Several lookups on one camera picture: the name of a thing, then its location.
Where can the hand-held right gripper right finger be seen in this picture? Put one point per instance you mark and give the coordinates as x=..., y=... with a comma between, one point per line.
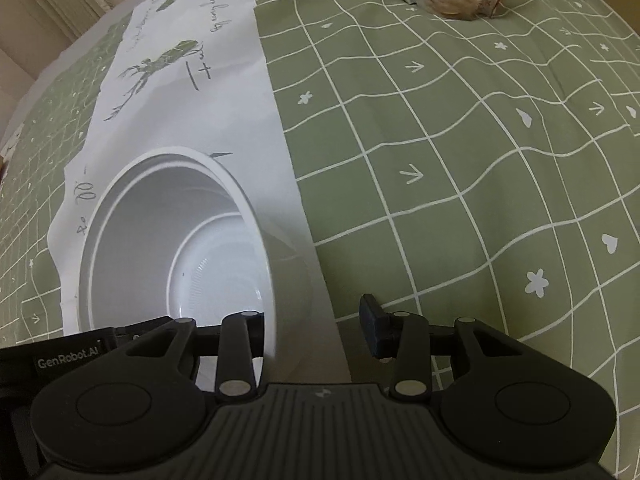
x=372, y=327

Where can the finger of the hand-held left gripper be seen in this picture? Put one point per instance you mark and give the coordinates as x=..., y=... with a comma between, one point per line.
x=135, y=332

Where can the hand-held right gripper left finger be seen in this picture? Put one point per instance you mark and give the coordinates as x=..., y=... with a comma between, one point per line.
x=240, y=340

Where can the white paper bowl orange print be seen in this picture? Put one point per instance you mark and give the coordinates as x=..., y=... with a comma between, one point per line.
x=150, y=240

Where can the white deer print cloth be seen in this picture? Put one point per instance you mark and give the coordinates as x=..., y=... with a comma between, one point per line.
x=200, y=85

